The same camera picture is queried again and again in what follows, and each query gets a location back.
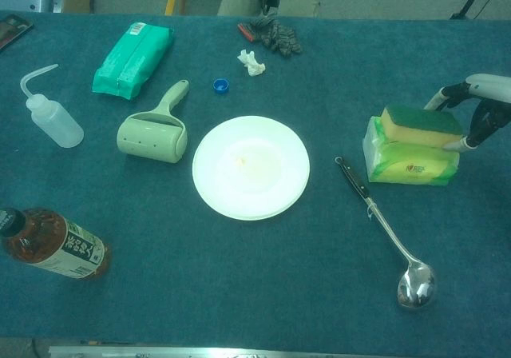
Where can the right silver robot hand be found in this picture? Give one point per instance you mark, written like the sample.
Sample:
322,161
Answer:
491,88

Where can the yellow green sponge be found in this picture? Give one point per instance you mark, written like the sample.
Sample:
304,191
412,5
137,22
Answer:
419,120

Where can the white round plate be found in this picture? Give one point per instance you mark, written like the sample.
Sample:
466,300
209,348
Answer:
250,174

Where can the yellow green tissue pack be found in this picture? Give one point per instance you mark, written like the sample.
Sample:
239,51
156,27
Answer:
415,170

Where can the grey striped work glove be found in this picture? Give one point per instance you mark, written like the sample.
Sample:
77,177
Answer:
279,36

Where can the crumpled white tissue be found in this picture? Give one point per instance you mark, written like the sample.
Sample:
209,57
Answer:
252,64

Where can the orange black utility knife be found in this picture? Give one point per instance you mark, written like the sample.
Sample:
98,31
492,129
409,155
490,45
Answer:
245,31

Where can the blue bottle cap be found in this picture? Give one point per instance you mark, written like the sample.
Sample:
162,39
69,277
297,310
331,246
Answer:
221,86

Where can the teal table cloth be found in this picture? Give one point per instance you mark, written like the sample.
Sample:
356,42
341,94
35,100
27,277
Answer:
255,274

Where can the pale green lint roller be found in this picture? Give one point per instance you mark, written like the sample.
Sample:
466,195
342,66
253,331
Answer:
149,144

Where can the teal wet wipes pack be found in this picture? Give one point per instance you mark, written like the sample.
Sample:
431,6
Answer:
131,62

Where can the clear plastic wash bottle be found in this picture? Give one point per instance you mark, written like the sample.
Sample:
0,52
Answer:
60,124

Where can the brown tea bottle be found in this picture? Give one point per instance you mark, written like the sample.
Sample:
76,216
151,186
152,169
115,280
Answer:
52,242

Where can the dark flat book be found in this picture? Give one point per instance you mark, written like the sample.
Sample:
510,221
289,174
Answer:
11,30

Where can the silver metal rail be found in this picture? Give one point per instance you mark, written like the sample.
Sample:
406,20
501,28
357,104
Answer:
199,352

